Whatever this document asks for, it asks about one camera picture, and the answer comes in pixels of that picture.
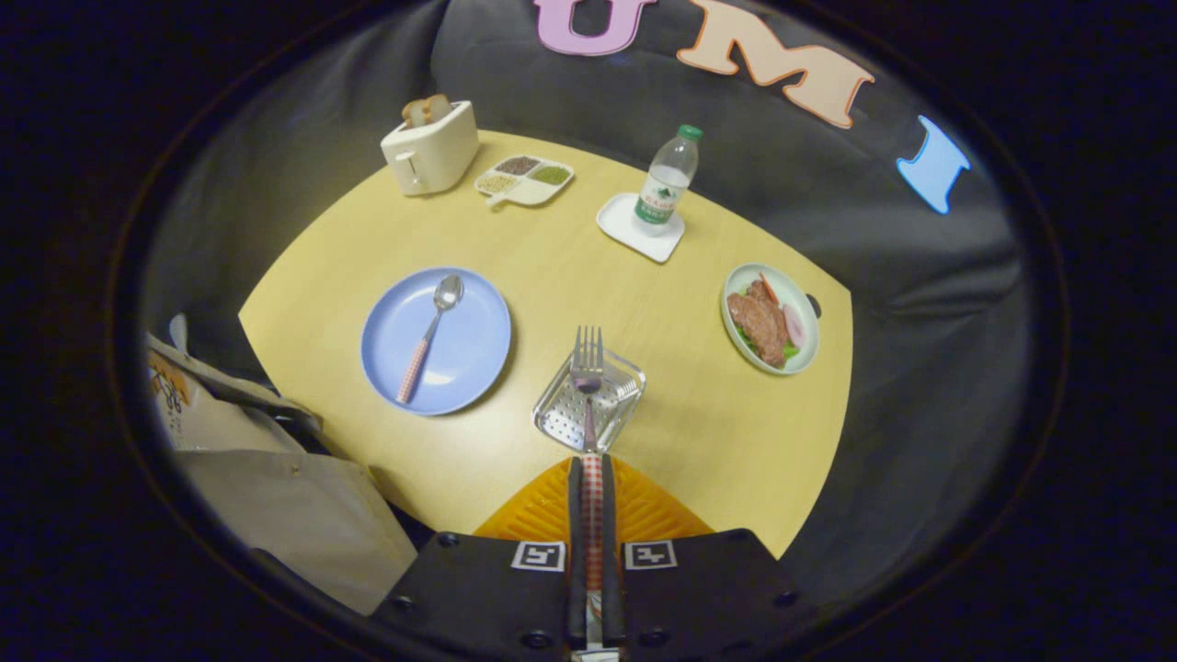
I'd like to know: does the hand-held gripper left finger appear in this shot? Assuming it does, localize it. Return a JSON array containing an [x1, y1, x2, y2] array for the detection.
[[368, 457, 589, 658]]

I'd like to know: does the spoon with red checked handle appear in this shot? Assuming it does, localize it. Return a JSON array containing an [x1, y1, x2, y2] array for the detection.
[[396, 274, 464, 405]]

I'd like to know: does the white divided snack dish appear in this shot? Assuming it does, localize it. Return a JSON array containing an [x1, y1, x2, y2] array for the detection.
[[474, 154, 576, 209]]

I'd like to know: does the blue round plate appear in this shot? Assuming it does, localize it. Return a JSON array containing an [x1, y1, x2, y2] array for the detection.
[[360, 267, 512, 417]]

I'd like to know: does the white toaster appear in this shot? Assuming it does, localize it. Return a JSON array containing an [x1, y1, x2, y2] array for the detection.
[[381, 100, 481, 197]]

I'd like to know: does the white square coaster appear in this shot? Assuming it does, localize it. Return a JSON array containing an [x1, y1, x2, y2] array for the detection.
[[596, 191, 686, 264]]

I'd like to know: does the fork with red checked handle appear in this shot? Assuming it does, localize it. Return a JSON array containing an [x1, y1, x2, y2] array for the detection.
[[569, 325, 608, 649]]

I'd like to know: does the metal drain basket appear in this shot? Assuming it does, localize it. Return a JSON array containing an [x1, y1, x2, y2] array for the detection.
[[532, 348, 646, 454]]

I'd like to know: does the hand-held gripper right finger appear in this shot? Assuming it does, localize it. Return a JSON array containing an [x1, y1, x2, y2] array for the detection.
[[600, 455, 824, 658]]

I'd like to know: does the plate of sliced meat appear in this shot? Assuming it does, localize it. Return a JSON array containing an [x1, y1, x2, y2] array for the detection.
[[720, 263, 820, 376]]

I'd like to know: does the clear water bottle green cap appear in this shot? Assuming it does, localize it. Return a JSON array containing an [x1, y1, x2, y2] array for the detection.
[[634, 124, 704, 237]]

